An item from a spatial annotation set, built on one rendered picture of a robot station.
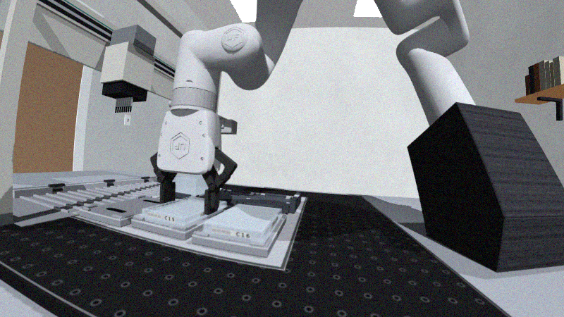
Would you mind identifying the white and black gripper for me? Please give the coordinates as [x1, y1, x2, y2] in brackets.
[150, 105, 238, 215]

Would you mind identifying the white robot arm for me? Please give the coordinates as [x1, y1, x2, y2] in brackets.
[168, 0, 476, 126]

